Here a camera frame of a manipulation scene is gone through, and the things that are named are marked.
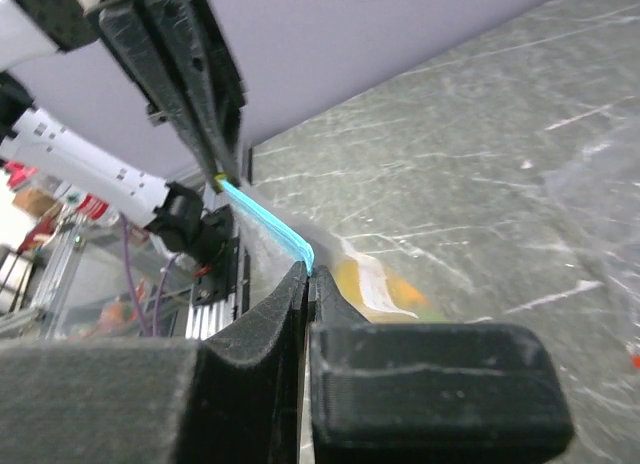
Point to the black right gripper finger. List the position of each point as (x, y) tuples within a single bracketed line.
[(148, 62), (232, 398), (202, 69), (429, 393)]

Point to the orange fake fruit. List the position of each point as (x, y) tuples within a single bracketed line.
[(380, 294)]

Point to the clear bag with teal zipper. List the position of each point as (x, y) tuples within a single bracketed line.
[(454, 224)]

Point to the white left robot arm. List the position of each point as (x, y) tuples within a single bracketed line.
[(31, 136)]

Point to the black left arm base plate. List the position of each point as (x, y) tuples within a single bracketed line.
[(220, 294)]

